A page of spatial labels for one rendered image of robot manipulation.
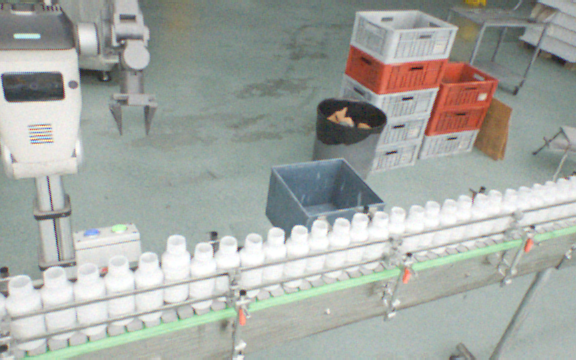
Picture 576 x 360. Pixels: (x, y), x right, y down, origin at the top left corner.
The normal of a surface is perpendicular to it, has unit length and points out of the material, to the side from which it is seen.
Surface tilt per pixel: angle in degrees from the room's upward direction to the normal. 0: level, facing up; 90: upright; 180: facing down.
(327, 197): 90
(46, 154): 90
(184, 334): 90
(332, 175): 90
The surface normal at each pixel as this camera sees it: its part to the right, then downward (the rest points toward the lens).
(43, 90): 0.42, 0.55
